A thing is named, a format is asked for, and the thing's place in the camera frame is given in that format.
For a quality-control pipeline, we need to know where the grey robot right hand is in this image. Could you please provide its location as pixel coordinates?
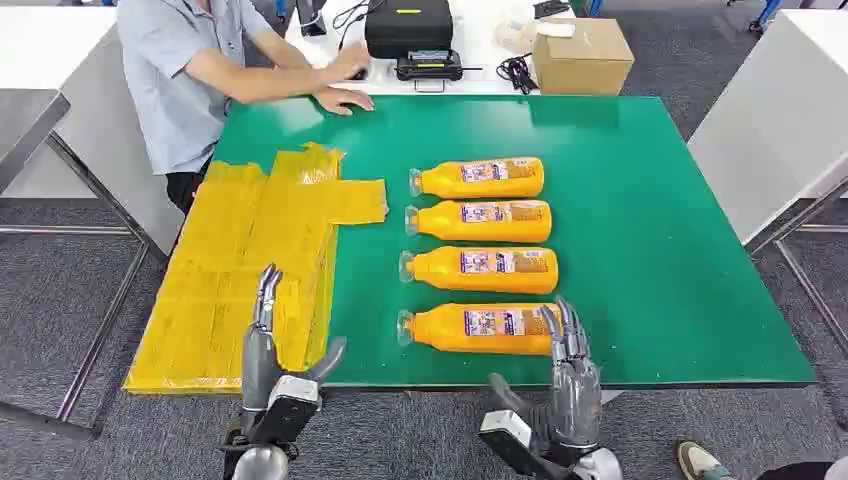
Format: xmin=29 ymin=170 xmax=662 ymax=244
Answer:
xmin=486 ymin=296 xmax=603 ymax=458

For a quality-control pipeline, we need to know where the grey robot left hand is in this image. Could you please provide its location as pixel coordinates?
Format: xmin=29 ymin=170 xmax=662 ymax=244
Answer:
xmin=239 ymin=262 xmax=348 ymax=435

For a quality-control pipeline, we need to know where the orange drink bottle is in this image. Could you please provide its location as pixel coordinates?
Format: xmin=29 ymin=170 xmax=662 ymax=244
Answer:
xmin=404 ymin=199 xmax=554 ymax=244
xmin=398 ymin=245 xmax=560 ymax=296
xmin=407 ymin=156 xmax=546 ymax=201
xmin=396 ymin=301 xmax=566 ymax=358

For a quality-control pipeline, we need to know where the yellow sheet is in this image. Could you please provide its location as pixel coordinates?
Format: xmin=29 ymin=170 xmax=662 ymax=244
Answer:
xmin=123 ymin=141 xmax=390 ymax=397

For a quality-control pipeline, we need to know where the beige shoe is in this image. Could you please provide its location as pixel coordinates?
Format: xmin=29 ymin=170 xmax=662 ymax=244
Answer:
xmin=675 ymin=440 xmax=735 ymax=480

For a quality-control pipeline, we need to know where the green table mat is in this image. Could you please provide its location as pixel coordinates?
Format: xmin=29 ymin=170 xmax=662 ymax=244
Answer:
xmin=211 ymin=94 xmax=817 ymax=390

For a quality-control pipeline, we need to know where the person's right hand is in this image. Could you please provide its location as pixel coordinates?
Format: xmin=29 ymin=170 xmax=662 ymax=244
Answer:
xmin=312 ymin=86 xmax=376 ymax=118

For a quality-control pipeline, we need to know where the person's hand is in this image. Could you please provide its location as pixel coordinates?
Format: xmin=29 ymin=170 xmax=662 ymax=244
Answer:
xmin=312 ymin=86 xmax=376 ymax=118
xmin=329 ymin=41 xmax=373 ymax=82

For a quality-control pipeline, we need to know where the person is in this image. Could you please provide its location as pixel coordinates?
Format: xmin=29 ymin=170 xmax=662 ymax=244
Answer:
xmin=115 ymin=0 xmax=376 ymax=215

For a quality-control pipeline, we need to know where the person's left hand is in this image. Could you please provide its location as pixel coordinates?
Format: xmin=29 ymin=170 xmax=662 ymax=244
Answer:
xmin=329 ymin=41 xmax=373 ymax=82

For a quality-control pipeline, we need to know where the white table with grey side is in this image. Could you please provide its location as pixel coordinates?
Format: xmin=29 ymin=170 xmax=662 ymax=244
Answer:
xmin=0 ymin=5 xmax=188 ymax=257

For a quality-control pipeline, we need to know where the brown cardboard box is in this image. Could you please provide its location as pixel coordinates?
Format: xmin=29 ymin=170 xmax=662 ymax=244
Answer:
xmin=531 ymin=17 xmax=636 ymax=97

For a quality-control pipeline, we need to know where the black handheld controller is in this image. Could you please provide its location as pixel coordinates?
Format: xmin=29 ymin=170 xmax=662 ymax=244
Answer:
xmin=395 ymin=48 xmax=484 ymax=93

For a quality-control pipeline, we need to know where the white table with metal legs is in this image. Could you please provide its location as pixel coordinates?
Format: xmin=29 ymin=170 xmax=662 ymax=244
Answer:
xmin=686 ymin=9 xmax=848 ymax=247

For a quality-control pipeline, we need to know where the black phone stand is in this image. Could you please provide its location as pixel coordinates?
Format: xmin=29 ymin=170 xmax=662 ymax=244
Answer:
xmin=295 ymin=0 xmax=329 ymax=38

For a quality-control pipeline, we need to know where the black carrying case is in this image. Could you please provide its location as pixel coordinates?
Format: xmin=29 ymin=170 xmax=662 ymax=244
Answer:
xmin=364 ymin=0 xmax=455 ymax=60

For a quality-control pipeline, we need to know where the white desk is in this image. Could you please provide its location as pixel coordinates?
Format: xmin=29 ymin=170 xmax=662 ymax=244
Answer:
xmin=283 ymin=0 xmax=579 ymax=97

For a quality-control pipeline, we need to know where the clear plastic bag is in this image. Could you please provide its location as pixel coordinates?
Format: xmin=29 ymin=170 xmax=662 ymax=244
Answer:
xmin=492 ymin=15 xmax=541 ymax=56

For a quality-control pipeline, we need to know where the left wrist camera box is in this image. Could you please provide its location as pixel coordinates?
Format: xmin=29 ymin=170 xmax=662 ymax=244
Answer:
xmin=248 ymin=374 xmax=324 ymax=446

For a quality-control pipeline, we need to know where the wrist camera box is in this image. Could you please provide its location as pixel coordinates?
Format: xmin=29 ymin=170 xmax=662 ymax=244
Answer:
xmin=478 ymin=409 xmax=564 ymax=480
xmin=248 ymin=374 xmax=324 ymax=446

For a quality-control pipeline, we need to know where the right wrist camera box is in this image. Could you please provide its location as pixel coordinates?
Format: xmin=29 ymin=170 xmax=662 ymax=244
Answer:
xmin=478 ymin=409 xmax=564 ymax=480

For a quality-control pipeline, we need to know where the metal table frame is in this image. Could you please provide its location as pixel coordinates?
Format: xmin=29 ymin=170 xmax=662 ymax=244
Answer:
xmin=0 ymin=132 xmax=170 ymax=441
xmin=745 ymin=177 xmax=848 ymax=360

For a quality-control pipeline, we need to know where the black coiled cable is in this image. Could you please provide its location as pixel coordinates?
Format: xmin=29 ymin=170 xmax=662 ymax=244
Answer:
xmin=495 ymin=53 xmax=540 ymax=96

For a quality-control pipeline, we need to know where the black thin cable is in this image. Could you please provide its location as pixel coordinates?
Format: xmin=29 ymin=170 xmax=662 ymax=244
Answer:
xmin=331 ymin=0 xmax=387 ymax=52

